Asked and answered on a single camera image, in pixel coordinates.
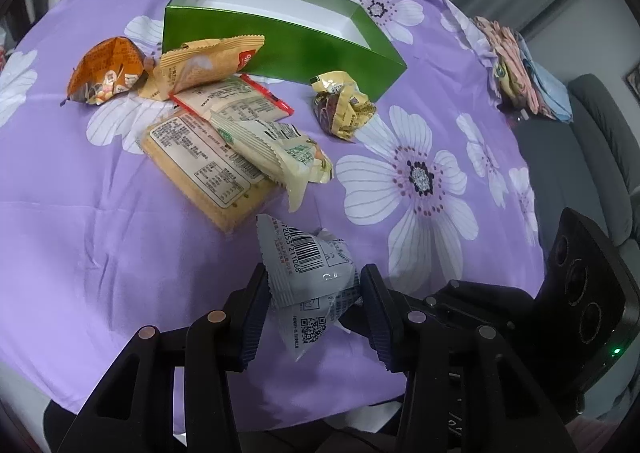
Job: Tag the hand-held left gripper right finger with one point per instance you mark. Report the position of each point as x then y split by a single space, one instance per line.
377 318

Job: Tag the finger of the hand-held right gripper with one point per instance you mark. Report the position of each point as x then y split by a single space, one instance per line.
485 305

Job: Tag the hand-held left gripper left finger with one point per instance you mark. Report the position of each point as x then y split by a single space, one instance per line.
255 323

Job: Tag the grey white snack packet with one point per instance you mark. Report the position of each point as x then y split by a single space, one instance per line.
310 278

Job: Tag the large clear cracker packet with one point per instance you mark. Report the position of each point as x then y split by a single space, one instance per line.
200 168

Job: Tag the cream green wrapper snack packet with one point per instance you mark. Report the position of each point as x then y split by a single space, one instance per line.
270 143

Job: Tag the clear red-edged snack packet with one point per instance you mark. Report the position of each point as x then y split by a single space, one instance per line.
235 100

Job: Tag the yellow beige snack packet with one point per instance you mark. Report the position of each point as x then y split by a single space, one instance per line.
205 65

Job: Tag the green cardboard box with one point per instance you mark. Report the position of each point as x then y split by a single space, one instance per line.
280 48

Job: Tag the grey sofa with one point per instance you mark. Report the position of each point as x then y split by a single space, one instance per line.
560 168

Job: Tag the purple floral tablecloth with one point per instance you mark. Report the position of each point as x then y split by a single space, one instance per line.
100 233

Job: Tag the crumpled yellow snack packet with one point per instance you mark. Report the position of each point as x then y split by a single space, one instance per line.
345 105

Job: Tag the framed picture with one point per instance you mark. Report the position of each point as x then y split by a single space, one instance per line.
634 83

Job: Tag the stack of folded cloths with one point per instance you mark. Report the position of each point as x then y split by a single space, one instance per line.
525 68

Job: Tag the orange snack packet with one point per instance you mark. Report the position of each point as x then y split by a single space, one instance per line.
107 63

